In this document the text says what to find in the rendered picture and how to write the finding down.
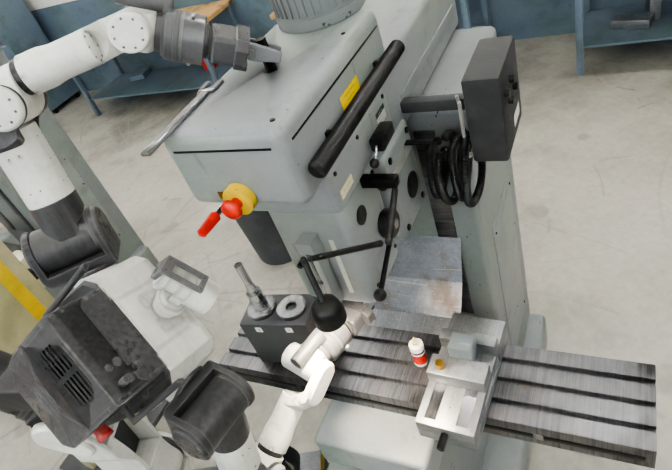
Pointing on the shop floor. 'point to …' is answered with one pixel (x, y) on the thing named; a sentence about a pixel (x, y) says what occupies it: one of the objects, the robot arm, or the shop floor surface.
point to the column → (453, 60)
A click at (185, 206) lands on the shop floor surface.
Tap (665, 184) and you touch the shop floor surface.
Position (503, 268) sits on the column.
